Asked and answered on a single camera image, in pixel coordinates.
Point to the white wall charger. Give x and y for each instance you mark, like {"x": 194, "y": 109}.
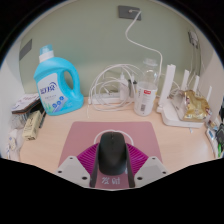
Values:
{"x": 193, "y": 38}

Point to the white router with antennas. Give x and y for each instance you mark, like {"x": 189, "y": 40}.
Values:
{"x": 170, "y": 116}

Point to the white power strip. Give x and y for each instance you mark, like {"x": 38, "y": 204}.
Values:
{"x": 106, "y": 99}

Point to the blue detergent bottle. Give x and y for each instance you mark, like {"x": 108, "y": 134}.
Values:
{"x": 50, "y": 90}

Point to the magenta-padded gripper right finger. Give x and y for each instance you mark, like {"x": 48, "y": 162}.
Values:
{"x": 151, "y": 168}

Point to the pink mouse pad with drawing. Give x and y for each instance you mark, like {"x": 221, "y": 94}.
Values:
{"x": 80, "y": 136}

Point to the stack of books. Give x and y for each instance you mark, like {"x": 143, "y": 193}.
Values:
{"x": 26, "y": 101}

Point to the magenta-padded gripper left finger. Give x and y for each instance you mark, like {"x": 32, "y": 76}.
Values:
{"x": 71, "y": 168}

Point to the grey blank wall plate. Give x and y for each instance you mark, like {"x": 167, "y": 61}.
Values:
{"x": 25, "y": 50}

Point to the black computer mouse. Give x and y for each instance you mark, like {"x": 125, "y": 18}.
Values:
{"x": 112, "y": 153}

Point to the clear plastic bottle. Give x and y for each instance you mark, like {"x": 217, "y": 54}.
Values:
{"x": 145, "y": 96}

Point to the beige small box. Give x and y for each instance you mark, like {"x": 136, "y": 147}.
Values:
{"x": 31, "y": 125}

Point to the grey wall socket plate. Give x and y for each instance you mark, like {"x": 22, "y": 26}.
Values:
{"x": 125, "y": 12}

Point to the grey zip pouch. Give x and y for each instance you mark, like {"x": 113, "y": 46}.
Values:
{"x": 220, "y": 133}

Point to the gold foil bag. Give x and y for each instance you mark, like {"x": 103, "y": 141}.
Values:
{"x": 196, "y": 106}

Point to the clear plastic bags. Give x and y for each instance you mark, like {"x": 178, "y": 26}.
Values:
{"x": 14, "y": 141}

